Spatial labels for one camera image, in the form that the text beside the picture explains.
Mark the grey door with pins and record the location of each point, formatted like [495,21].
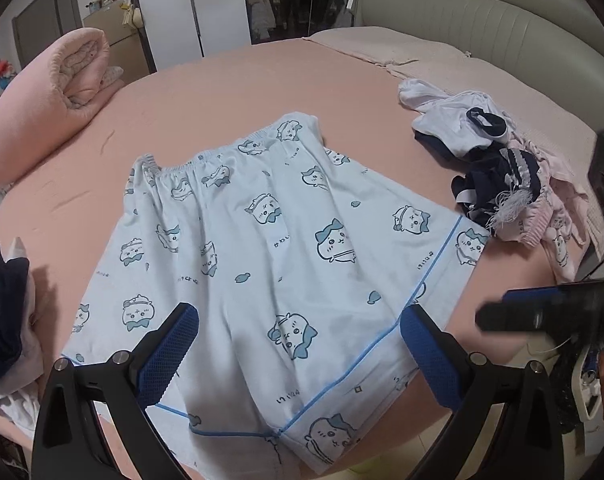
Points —
[41,15]

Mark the beige padded headboard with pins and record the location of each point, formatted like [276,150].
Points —
[482,5]

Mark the white wardrobe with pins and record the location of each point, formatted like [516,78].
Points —
[166,10]

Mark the pink sheeted bed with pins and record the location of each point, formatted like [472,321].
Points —
[332,90]

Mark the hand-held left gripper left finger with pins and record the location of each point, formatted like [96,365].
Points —
[169,345]

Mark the red and blue plush toy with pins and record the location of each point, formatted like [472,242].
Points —
[4,72]

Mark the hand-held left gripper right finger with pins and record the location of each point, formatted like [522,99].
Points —
[427,355]

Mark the pink printed garment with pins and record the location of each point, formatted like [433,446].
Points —
[557,240]

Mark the glass door wardrobe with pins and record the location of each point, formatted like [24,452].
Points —
[282,0]

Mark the navy folded clothing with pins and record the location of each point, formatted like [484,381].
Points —
[1,320]

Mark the light blue printed shorts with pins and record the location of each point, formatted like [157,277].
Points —
[262,240]

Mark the white garment with navy trim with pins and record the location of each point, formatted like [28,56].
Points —
[442,120]

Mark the rolled pink quilt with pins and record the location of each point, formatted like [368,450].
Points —
[26,100]

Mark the tan cabinet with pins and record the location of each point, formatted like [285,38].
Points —
[126,50]

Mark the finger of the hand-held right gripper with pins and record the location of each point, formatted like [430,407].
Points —
[532,307]

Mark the navy lace trimmed garment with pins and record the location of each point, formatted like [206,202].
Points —
[487,170]

